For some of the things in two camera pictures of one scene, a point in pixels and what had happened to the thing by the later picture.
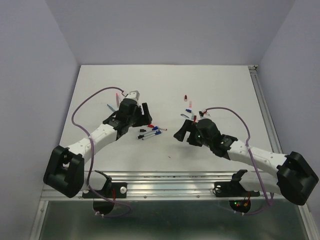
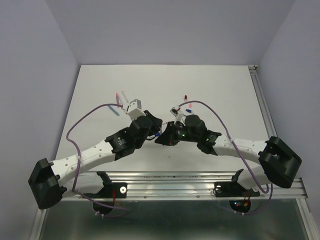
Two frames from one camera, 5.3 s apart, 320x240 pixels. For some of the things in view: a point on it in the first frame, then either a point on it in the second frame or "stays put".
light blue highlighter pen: (112, 109) stays put
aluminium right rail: (266, 109) stays put
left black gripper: (146, 118) -> (156, 122)
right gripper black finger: (187, 126) -> (167, 137)
